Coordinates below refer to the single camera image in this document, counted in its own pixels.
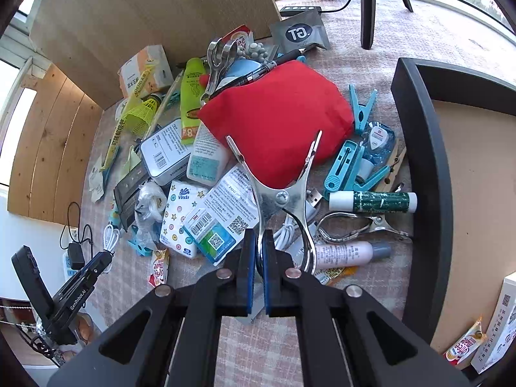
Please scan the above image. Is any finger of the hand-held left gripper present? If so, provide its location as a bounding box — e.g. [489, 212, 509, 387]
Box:
[64, 251, 114, 291]

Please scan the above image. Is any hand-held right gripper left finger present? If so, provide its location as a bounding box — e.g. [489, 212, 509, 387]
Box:
[46, 228, 258, 387]

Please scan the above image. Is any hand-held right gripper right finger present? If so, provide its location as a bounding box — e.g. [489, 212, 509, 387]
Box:
[263, 241, 471, 387]

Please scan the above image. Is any white USB cable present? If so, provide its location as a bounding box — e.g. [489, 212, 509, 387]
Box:
[273, 189, 324, 251]

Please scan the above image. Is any blue white barcode packet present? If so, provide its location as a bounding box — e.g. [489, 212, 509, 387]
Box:
[181, 165, 262, 267]

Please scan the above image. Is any white bottle grey cap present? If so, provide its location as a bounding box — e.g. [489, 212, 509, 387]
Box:
[313, 241, 393, 269]

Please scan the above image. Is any star print tissue pack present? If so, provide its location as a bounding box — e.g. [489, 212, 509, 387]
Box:
[160, 180, 210, 259]

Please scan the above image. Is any red cloth bag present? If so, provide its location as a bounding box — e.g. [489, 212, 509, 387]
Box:
[197, 58, 355, 190]

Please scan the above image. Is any black tray container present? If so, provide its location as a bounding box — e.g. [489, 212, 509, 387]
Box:
[390, 58, 516, 387]

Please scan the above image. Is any black power adapter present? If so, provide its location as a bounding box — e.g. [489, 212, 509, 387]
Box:
[60, 201, 94, 272]

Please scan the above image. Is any small blue clip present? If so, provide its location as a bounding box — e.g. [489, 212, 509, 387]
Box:
[127, 227, 154, 257]

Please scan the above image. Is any red creamer sachet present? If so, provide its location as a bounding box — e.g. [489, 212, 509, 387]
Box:
[147, 248, 170, 289]
[443, 316, 489, 368]

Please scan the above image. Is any clear plastic bag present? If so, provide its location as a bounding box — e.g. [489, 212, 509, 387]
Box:
[134, 181, 168, 235]

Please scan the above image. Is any small silver metal clip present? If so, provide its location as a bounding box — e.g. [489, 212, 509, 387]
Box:
[318, 211, 414, 245]

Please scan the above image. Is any white squeeze tube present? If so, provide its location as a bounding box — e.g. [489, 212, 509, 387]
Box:
[186, 123, 231, 188]

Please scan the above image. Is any green white glue stick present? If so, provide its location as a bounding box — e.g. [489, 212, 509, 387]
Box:
[328, 190, 418, 213]

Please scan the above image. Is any yellow green strip packet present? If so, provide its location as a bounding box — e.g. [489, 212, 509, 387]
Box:
[99, 101, 135, 171]

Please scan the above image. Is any pine wood board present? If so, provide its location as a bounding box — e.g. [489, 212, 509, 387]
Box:
[7, 64, 104, 225]

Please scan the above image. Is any white tin box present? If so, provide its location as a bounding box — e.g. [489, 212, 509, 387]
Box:
[139, 117, 195, 186]

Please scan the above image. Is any blue plastic clip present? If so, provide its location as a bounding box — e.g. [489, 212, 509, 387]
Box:
[323, 140, 391, 193]

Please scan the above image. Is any yellow shuttlecock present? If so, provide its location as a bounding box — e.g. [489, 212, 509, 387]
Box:
[120, 94, 164, 136]

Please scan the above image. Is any wooden clothespin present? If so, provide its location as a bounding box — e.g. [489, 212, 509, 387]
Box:
[372, 147, 409, 193]

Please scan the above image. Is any green snack packet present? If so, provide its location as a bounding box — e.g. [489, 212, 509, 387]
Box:
[179, 57, 211, 146]

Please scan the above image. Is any blue dental floss pack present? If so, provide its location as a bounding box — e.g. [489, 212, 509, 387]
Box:
[360, 121, 399, 172]

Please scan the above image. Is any blue clothespin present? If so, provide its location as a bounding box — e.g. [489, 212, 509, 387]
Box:
[348, 84, 379, 136]

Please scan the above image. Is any black pen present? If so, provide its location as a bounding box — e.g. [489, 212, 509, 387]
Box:
[218, 48, 309, 90]

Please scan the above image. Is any orange white tissue pack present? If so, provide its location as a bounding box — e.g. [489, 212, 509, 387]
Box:
[117, 44, 175, 100]

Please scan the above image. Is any red white snack packet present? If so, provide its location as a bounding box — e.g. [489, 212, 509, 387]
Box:
[221, 24, 255, 51]

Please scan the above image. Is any grey foil packet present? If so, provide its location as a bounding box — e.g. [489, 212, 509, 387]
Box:
[269, 10, 331, 54]

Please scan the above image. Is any white printed box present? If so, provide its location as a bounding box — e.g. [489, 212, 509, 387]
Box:
[469, 272, 516, 374]

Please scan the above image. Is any particle board panel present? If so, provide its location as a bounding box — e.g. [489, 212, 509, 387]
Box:
[29, 0, 283, 110]

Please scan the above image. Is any black USB hub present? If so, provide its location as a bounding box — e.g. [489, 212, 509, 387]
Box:
[280, 6, 322, 17]

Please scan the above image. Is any black tripod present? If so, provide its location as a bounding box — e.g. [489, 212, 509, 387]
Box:
[326, 0, 414, 50]

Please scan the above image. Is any white coiled cable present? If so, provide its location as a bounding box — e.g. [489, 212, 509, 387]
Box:
[102, 221, 122, 259]

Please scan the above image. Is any white bead string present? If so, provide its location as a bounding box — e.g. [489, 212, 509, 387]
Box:
[237, 42, 270, 64]

